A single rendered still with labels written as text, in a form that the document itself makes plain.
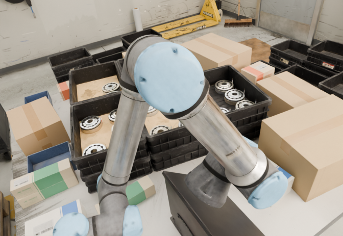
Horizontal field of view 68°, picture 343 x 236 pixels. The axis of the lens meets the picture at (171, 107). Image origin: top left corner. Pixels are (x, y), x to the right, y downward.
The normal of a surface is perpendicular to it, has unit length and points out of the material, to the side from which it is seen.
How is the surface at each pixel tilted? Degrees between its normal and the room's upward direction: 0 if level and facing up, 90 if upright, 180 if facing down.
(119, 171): 77
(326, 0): 90
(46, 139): 90
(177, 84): 73
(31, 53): 90
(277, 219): 0
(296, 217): 0
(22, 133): 0
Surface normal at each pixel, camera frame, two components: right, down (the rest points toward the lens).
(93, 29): 0.49, 0.49
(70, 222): 0.01, -0.83
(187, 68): 0.21, 0.33
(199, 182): -0.41, -0.45
